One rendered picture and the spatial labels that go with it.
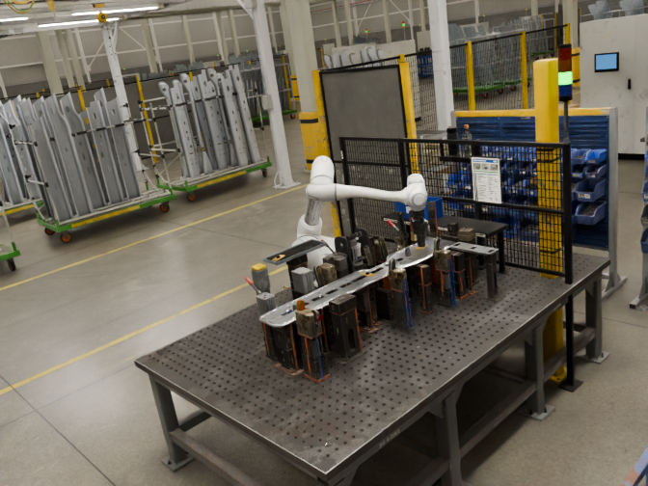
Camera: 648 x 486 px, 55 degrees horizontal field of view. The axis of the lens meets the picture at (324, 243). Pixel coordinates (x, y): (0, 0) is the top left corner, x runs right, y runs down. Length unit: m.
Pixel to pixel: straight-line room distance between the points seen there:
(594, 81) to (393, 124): 4.83
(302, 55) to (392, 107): 5.52
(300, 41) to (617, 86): 5.13
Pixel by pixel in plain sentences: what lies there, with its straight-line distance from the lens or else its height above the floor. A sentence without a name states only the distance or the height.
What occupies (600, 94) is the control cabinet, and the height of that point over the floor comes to 0.98.
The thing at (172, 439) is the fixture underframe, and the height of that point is 0.19.
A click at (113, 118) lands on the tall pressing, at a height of 1.59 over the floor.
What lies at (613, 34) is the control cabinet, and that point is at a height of 1.80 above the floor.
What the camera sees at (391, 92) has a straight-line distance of 5.89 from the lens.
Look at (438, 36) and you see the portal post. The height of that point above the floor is 2.13.
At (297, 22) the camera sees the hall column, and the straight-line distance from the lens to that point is 11.27.
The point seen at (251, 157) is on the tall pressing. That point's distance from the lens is 11.69.
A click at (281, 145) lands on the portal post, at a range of 10.53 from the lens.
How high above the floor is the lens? 2.27
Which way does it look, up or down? 18 degrees down
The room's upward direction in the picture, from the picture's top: 8 degrees counter-clockwise
